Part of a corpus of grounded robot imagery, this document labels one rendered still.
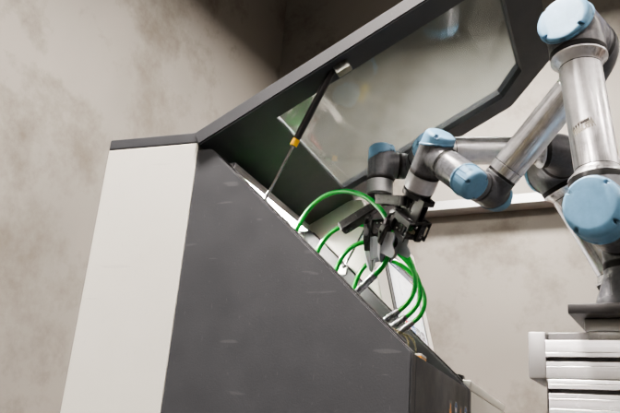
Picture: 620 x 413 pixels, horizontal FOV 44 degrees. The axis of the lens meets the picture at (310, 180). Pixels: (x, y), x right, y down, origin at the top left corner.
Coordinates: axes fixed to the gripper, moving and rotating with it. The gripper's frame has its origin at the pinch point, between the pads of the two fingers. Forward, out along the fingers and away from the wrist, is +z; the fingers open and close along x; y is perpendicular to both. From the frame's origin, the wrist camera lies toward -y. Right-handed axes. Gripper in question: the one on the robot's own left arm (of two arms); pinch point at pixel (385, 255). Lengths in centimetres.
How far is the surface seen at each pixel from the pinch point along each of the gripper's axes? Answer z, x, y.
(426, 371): 9.9, -5.5, 30.9
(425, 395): 13.4, -6.9, 34.5
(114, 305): 29, -57, -24
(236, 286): 10.8, -37.0, -4.4
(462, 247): 119, 245, -182
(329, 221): 23, 24, -55
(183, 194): 2, -42, -33
